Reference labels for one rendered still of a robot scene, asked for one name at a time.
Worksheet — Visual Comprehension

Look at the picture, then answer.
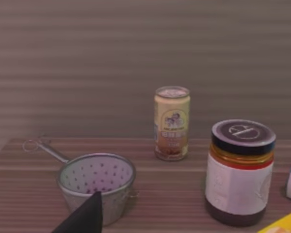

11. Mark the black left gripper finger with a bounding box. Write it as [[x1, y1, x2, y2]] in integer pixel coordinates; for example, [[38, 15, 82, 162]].
[[51, 191, 104, 233]]

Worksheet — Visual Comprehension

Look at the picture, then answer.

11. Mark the cream beverage can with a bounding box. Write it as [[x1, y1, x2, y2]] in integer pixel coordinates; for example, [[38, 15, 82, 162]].
[[154, 86, 191, 162]]

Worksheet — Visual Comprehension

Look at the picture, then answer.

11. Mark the glass jar with black lid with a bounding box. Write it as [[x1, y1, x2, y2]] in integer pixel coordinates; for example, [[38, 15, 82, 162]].
[[204, 119, 277, 227]]

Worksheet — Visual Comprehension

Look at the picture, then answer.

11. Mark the yellow printed package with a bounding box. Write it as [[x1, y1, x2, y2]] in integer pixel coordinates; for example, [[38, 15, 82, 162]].
[[257, 208, 291, 233]]

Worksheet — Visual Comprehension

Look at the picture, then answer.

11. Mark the perforated metal strainer with handle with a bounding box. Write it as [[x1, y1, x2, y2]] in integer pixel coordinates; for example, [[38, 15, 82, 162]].
[[22, 138, 138, 227]]

